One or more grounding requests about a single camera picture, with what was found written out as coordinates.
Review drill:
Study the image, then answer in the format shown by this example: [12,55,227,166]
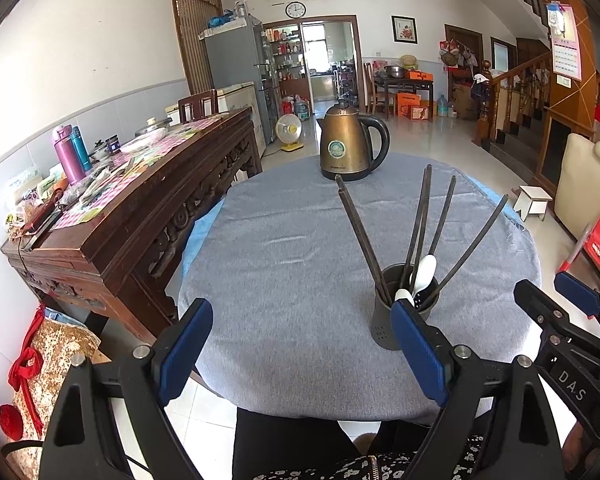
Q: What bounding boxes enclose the shelf with bottles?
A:
[262,22,303,106]

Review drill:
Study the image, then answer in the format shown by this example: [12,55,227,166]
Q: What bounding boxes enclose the small white stool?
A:
[512,185,554,222]

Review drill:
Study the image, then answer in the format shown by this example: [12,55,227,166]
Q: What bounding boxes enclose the red round pouch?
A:
[0,404,23,441]

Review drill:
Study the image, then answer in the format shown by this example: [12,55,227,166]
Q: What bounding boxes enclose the white chest freezer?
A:
[165,81,267,158]

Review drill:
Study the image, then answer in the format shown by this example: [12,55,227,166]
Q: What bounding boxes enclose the light blue table cover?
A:
[179,176,528,281]

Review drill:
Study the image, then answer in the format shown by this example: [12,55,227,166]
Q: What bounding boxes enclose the grey refrigerator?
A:
[200,14,281,143]

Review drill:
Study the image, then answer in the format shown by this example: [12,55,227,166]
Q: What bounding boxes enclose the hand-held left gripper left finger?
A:
[39,297,215,480]

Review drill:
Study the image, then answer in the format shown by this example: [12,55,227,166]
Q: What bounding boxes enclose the framed wall picture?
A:
[391,15,418,44]

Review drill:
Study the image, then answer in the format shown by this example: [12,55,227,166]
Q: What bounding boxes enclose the wooden staircase with railing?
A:
[475,0,600,161]

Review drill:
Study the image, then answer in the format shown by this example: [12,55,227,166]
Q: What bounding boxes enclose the yellow round electric heater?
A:
[274,114,305,153]

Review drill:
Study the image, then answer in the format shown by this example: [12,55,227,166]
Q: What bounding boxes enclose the white bowl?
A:
[120,137,156,155]

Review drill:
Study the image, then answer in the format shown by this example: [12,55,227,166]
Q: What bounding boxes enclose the teal thermos bottle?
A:
[70,126,93,172]

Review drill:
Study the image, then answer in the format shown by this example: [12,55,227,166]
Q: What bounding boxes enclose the person's legs black trousers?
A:
[232,407,433,480]

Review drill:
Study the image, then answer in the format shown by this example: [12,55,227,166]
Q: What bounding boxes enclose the pot with lid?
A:
[135,117,173,137]

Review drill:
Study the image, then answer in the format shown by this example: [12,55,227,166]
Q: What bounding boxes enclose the dark grey utensil holder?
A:
[371,263,441,352]

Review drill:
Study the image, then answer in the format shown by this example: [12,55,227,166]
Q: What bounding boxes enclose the pink thermos bottle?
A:
[52,125,87,186]

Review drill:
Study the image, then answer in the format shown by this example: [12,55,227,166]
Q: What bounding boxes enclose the carved wooden sideboard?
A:
[1,107,263,346]

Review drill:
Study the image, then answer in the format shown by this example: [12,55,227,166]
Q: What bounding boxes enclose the wooden dining chair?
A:
[362,61,387,116]

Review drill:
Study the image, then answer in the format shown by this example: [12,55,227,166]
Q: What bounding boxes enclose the cream sofa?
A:
[554,132,600,241]

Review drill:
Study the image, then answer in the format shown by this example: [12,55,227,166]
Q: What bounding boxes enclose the pink checked mat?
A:
[50,114,231,231]

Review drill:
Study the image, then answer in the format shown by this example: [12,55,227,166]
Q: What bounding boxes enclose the dark wooden dining table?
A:
[372,72,435,122]

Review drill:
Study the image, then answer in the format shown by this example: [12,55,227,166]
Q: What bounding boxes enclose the person's black floral garment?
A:
[250,435,486,480]

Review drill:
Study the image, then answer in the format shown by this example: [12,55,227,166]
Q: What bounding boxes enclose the gold patterned sack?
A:
[10,307,102,461]

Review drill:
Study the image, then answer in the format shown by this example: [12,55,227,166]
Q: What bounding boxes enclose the brown wooden lattice screen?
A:
[169,0,223,96]

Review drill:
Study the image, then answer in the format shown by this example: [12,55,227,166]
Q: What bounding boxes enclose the pink wall calendar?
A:
[546,2,583,82]

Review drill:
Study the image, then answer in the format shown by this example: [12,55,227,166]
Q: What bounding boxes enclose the dark wooden chair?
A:
[178,89,219,124]

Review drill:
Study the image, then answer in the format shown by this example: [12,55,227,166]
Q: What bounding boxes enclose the bronze electric kettle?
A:
[316,100,391,182]

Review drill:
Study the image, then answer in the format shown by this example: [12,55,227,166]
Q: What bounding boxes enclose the orange wooden pillar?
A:
[530,0,598,136]

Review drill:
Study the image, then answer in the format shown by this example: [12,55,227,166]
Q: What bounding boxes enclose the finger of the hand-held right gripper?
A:
[554,271,600,331]
[514,280,600,366]

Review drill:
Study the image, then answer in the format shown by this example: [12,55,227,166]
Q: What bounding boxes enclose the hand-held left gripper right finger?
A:
[390,299,566,480]

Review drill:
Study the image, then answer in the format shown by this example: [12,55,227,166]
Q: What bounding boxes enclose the orange gift box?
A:
[396,91,422,118]

